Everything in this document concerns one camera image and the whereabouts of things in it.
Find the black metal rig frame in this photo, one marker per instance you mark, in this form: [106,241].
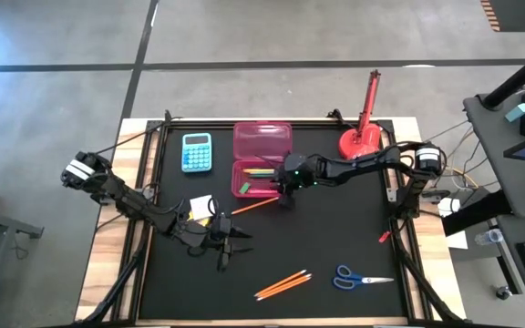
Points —
[198,124]

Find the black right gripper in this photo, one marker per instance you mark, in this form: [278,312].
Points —
[296,173]

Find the small white box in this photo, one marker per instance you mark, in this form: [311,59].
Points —
[448,206]

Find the clear water bottle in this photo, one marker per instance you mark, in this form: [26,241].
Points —
[488,237]

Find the black table mat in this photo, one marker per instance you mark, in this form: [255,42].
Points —
[290,246]

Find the teal calculator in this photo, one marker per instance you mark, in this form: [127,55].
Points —
[197,152]

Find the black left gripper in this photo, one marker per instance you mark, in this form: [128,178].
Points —
[219,243]

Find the green coloured pencil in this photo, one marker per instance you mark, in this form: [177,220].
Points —
[258,174]

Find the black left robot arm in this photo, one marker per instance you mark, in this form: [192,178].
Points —
[126,198]

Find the orange wooden pencil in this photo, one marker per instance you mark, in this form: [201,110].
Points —
[285,285]
[285,289]
[253,206]
[281,282]

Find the black striped-edge floor mat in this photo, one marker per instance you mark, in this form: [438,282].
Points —
[517,13]

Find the dark grey keyboard desk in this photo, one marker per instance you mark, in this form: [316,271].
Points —
[511,255]

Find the yellow coloured pencil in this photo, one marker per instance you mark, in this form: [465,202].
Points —
[258,171]

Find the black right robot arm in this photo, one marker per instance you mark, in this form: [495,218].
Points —
[358,161]

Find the black power strip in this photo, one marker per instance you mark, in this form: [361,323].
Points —
[433,196]

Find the green eraser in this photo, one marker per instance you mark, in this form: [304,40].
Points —
[244,188]

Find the dark grey side cart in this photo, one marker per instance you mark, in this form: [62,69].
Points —
[490,150]

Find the pink plastic pencil case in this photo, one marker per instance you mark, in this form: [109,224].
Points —
[262,141]

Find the black monitor stand pole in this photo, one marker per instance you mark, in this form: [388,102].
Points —
[517,77]

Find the black caster wheel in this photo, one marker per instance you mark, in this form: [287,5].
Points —
[503,292]

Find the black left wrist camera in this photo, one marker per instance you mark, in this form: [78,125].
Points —
[221,223]

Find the teal rectangular block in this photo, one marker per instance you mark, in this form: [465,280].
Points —
[517,112]

